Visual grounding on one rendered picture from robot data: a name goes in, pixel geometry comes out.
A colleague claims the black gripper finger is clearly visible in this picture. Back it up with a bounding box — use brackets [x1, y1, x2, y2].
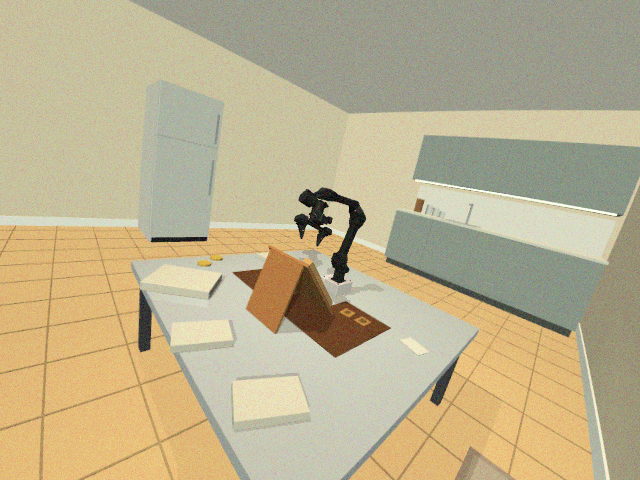
[316, 232, 329, 246]
[296, 220, 308, 239]

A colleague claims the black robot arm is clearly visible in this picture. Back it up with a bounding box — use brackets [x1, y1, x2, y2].
[299, 187, 366, 283]

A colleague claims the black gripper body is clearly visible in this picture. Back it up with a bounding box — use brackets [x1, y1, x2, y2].
[294, 209, 332, 235]

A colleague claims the white flat card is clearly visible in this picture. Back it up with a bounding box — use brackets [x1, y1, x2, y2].
[399, 338, 429, 356]

